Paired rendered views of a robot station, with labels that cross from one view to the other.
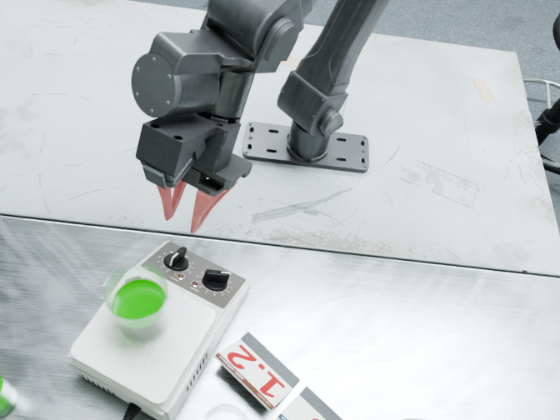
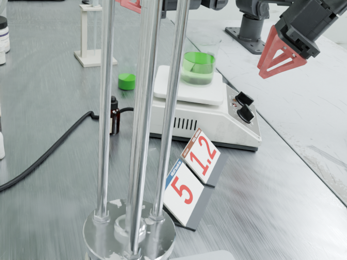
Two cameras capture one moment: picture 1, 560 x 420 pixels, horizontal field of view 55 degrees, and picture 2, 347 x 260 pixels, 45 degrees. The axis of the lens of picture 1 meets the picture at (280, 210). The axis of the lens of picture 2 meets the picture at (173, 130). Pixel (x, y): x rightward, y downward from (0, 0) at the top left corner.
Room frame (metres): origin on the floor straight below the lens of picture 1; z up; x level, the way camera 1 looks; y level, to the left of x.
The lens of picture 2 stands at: (-0.03, -0.53, 1.30)
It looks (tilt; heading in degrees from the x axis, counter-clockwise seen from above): 31 degrees down; 73
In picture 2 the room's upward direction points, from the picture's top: 8 degrees clockwise
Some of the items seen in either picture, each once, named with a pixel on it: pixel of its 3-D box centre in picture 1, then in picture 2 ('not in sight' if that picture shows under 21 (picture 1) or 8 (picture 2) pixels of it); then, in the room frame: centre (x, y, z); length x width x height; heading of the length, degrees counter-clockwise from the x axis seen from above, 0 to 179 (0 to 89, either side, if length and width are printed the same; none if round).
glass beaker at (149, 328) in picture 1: (142, 306); (199, 61); (0.20, 0.12, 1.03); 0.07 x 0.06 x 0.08; 74
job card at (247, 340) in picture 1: (257, 368); (205, 156); (0.19, -0.01, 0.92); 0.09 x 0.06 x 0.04; 58
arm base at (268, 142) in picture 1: (309, 132); not in sight; (0.55, -0.02, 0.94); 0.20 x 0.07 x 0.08; 96
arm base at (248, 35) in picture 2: not in sight; (251, 28); (0.49, 0.58, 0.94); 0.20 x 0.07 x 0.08; 96
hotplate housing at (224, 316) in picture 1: (162, 326); (199, 107); (0.21, 0.11, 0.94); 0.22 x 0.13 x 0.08; 163
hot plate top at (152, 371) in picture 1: (146, 332); (189, 83); (0.18, 0.12, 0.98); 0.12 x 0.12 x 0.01; 73
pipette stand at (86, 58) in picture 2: not in sight; (95, 33); (0.04, 0.42, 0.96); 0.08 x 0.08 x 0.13; 15
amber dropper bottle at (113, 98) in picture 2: not in sight; (111, 113); (0.05, 0.10, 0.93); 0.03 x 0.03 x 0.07
